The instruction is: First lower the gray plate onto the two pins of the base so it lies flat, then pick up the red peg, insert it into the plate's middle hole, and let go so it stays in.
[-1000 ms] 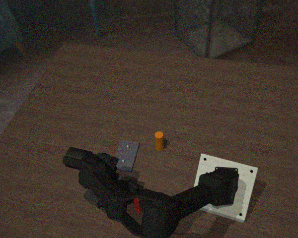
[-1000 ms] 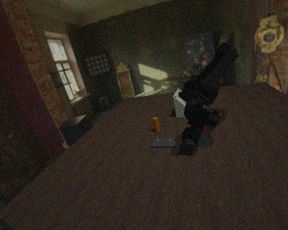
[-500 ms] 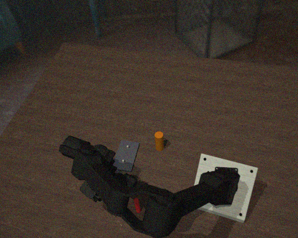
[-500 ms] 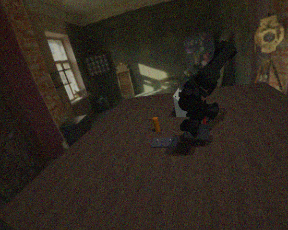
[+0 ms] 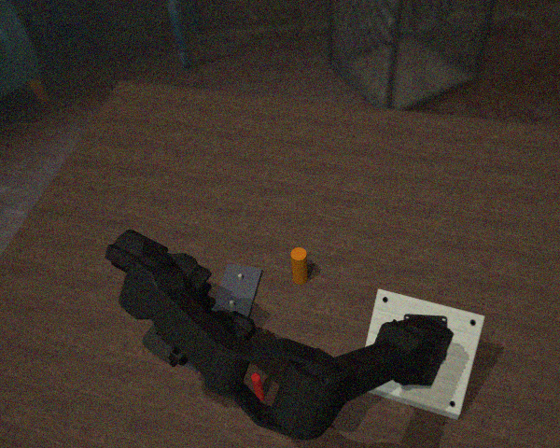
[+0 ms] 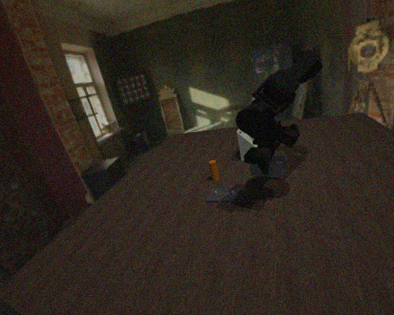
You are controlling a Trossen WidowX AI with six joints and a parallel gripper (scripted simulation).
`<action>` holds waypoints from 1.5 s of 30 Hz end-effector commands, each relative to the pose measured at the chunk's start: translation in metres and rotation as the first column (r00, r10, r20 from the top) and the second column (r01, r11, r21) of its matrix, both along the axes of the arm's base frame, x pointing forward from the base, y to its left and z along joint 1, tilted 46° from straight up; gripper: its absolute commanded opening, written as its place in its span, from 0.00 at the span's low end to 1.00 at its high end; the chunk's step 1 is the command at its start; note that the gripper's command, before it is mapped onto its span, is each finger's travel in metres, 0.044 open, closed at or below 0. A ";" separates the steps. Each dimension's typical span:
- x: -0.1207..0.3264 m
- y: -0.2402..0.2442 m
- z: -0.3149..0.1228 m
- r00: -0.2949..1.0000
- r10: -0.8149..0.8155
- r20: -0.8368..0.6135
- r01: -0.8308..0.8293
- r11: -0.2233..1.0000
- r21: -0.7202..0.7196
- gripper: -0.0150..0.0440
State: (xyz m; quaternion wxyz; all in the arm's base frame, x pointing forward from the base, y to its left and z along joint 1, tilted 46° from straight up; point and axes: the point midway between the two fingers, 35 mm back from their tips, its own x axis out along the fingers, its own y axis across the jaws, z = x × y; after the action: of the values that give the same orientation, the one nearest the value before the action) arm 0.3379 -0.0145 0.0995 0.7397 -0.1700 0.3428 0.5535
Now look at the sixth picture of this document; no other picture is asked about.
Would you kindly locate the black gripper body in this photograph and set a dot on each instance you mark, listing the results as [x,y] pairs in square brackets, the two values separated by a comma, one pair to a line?
[261,154]

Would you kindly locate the orange cylinder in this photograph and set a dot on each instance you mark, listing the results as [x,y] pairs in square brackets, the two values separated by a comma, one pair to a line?
[214,170]

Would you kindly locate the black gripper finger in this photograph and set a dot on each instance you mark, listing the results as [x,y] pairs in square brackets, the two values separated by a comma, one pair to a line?
[274,147]
[265,168]

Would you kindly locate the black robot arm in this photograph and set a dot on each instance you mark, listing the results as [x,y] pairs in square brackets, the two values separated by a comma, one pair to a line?
[279,89]

